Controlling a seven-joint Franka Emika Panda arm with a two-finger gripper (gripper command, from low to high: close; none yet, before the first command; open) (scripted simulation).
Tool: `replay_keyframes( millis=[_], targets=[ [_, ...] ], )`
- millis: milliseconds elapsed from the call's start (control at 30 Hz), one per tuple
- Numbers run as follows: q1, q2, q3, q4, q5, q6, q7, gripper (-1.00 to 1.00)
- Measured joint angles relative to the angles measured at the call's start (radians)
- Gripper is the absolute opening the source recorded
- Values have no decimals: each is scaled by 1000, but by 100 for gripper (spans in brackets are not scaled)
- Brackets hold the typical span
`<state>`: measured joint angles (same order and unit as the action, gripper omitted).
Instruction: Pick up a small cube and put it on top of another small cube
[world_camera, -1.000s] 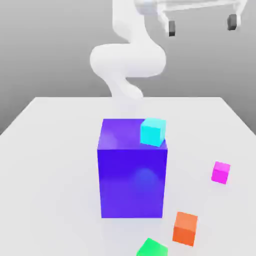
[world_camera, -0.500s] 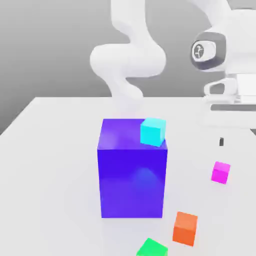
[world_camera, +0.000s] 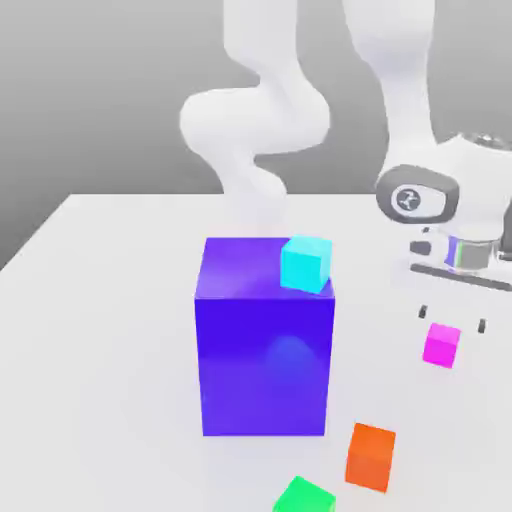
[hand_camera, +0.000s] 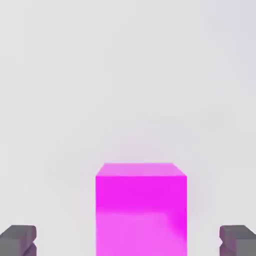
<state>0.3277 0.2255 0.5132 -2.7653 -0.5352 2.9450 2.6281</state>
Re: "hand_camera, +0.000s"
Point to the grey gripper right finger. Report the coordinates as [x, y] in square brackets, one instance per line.
[239, 241]

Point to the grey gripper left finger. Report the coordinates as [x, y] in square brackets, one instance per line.
[17, 240]

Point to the small magenta cube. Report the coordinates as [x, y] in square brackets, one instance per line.
[141, 212]

